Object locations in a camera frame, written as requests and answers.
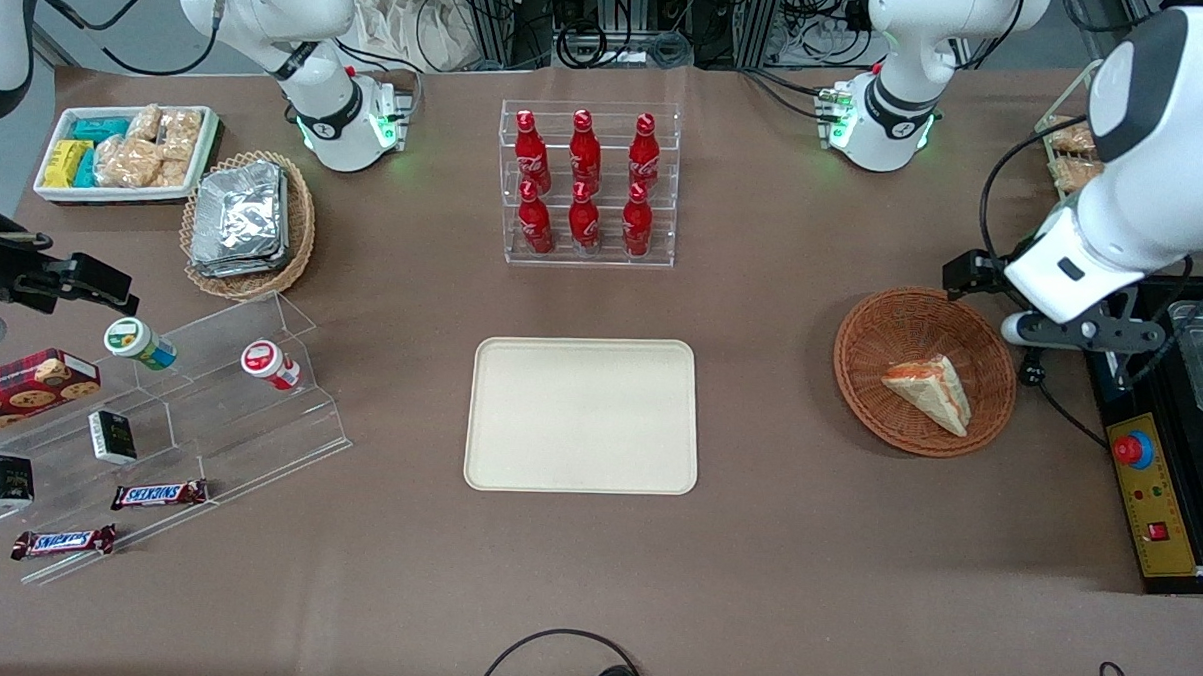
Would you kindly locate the silver foil packet stack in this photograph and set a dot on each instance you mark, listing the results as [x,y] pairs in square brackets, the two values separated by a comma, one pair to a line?
[240,220]

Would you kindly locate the white rectangular snack bin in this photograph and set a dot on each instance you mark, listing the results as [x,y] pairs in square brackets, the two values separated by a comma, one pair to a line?
[56,191]

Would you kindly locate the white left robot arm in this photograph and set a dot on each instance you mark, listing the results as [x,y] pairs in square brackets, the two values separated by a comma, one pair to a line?
[1147,197]

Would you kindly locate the red lid snack cup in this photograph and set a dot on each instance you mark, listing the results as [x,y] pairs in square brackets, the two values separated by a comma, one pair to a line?
[265,361]

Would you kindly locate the Snickers chocolate bar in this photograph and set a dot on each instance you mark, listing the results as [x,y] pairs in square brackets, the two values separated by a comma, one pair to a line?
[62,541]
[159,494]

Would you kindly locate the cream plastic tray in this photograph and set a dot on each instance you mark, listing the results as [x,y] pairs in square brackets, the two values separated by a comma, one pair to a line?
[581,415]

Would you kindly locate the yellow control panel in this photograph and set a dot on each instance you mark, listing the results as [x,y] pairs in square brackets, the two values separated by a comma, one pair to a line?
[1161,508]

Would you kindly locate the clear acrylic stepped display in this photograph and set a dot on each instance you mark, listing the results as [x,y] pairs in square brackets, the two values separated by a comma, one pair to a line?
[248,436]

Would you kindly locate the small black box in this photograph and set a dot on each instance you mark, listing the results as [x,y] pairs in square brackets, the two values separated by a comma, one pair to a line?
[6,481]
[113,437]

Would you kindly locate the oval light wicker basket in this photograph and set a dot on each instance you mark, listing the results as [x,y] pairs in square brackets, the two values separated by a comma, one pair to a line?
[300,227]

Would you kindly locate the green lid snack cup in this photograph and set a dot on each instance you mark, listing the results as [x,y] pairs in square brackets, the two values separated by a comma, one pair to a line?
[136,342]

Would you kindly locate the small teal snack packet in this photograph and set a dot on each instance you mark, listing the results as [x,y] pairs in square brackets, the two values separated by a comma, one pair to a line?
[87,170]

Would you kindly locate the bagged fried snack pack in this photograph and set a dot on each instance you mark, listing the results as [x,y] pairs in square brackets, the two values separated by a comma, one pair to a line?
[1074,140]
[1075,174]

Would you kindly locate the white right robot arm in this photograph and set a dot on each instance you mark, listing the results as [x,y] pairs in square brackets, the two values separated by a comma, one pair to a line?
[273,6]

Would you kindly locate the red cookie box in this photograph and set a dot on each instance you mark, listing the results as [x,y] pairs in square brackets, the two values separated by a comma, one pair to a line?
[19,390]

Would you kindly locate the triangular sandwich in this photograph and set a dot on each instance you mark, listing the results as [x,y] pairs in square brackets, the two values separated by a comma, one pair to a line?
[932,392]

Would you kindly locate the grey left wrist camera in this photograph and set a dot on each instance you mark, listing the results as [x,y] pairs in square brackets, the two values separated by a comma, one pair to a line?
[1018,329]

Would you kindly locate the aluminium frame post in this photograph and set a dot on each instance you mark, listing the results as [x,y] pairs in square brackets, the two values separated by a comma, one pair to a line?
[491,14]
[758,23]

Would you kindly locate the clear acrylic bottle rack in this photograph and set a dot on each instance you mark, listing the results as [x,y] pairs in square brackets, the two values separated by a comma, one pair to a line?
[667,180]

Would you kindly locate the large teal snack packet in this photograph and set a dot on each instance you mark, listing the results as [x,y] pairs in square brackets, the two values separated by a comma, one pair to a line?
[98,128]

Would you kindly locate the yellow snack packet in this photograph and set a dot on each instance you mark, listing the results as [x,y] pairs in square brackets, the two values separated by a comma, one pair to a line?
[65,163]

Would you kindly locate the black left camera mount bracket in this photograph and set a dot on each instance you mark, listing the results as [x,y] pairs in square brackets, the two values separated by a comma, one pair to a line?
[1097,332]

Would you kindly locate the white cloth bag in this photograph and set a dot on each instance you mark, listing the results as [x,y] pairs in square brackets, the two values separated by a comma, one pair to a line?
[412,21]

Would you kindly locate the round brown wicker basket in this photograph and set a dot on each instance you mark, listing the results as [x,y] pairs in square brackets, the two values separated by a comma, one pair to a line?
[882,328]

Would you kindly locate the red emergency stop button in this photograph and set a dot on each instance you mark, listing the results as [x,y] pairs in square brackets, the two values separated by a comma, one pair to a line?
[1133,450]

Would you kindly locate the red cola bottle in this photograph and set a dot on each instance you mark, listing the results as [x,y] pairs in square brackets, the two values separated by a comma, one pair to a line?
[583,223]
[535,224]
[636,224]
[585,149]
[645,153]
[528,153]

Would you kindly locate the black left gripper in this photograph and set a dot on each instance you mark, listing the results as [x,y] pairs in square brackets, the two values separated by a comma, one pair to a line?
[976,269]

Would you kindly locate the black appliance base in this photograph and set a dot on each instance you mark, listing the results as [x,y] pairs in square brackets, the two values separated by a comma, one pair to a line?
[1188,454]

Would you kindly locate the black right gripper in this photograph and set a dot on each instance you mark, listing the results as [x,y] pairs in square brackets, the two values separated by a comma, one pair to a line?
[2,269]

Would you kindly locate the clear bagged rice cracker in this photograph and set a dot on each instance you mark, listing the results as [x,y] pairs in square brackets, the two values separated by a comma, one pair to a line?
[180,135]
[145,122]
[172,174]
[127,161]

